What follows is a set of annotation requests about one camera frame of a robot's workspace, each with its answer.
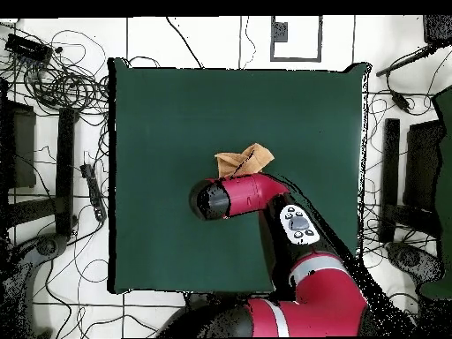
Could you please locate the yellow terry towel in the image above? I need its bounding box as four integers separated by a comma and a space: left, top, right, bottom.
214, 142, 275, 178

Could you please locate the black flat panel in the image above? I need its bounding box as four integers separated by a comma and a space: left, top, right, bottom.
403, 118, 445, 215

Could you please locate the black flat box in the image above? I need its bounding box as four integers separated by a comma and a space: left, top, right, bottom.
0, 100, 37, 190

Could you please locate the dark green table cloth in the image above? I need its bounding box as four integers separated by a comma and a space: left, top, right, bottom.
107, 56, 370, 296

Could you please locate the black power strip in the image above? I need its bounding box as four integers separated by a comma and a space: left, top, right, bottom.
79, 162, 108, 222

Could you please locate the long black bar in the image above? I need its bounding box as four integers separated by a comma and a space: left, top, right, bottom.
379, 117, 402, 244
54, 106, 79, 237

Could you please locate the grey wheeled stand base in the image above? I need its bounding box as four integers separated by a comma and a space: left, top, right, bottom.
0, 231, 70, 338
384, 240, 444, 285

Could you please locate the black power adapter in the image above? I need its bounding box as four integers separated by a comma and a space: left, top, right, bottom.
390, 90, 412, 115

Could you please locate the black rod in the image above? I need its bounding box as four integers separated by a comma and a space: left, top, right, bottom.
374, 43, 441, 78

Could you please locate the black electronics box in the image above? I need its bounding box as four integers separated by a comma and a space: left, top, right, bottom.
4, 33, 53, 64

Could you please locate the black square box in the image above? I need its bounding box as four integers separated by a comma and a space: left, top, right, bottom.
422, 14, 452, 46

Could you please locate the grey floor outlet frame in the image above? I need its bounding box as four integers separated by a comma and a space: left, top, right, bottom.
269, 14, 323, 64

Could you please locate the tangled black cable bundle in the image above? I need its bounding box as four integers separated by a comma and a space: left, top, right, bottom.
0, 20, 110, 117

